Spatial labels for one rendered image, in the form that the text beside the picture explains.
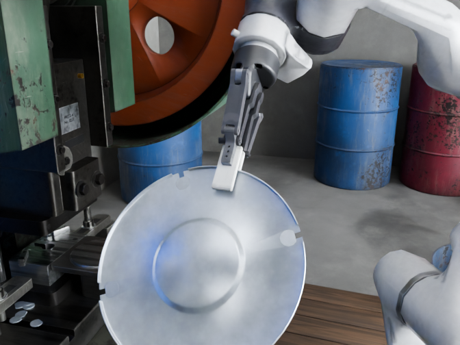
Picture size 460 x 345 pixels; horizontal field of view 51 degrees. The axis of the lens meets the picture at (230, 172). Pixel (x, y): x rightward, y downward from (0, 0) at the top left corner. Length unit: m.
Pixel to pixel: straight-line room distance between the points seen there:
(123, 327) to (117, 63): 0.57
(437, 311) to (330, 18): 0.48
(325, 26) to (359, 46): 3.30
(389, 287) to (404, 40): 3.32
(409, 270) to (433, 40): 0.39
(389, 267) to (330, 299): 0.77
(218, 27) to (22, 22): 0.51
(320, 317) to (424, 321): 0.78
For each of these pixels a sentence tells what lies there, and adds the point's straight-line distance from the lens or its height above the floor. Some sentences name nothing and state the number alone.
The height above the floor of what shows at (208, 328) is 0.88.
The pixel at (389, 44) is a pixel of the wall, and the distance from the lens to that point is 4.11.
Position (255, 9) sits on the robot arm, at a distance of 0.81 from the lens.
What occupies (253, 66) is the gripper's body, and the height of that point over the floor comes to 1.18.
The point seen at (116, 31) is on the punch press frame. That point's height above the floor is 1.22.
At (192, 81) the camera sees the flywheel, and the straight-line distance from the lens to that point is 1.21.
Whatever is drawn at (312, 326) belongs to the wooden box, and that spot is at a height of 0.35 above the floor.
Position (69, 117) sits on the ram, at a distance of 0.98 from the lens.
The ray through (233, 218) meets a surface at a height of 0.99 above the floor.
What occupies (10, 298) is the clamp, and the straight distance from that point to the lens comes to 1.02.
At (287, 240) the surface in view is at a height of 0.98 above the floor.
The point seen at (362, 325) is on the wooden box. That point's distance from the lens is 1.59.
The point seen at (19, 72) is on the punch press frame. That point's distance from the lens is 0.80.
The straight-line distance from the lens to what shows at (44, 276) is 1.06.
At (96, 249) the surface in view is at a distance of 1.06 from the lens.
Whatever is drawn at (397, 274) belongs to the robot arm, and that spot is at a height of 0.82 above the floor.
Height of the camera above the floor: 1.27
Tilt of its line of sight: 19 degrees down
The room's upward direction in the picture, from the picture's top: straight up
